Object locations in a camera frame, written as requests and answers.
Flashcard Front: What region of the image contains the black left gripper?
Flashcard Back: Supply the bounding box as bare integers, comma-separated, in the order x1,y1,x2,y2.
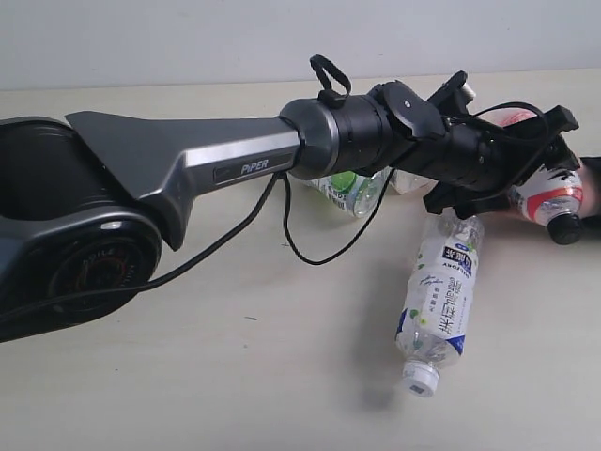
424,105,578,219

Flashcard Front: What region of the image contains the peach label bottle black cap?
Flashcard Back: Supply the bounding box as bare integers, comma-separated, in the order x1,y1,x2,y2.
478,106,585,245

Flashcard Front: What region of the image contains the clear bottle green lime label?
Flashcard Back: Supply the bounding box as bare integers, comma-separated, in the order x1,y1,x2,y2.
302,169,390,218

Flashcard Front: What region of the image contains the clear bottle blue white label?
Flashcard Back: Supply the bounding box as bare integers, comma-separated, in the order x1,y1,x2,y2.
395,210,485,397

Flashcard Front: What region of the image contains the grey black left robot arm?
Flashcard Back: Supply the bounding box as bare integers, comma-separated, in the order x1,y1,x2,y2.
1,73,578,342

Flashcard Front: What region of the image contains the clear bottle white fruit label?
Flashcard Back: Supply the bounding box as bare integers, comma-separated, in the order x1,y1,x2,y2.
390,169,433,194

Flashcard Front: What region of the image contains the person's open hand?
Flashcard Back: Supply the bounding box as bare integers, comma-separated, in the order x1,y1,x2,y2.
577,157,600,227

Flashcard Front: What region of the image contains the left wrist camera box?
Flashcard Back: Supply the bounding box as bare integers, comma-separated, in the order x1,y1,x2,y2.
427,70,476,118

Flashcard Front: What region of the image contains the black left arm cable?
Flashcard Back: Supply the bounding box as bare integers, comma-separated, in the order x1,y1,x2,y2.
0,54,558,325

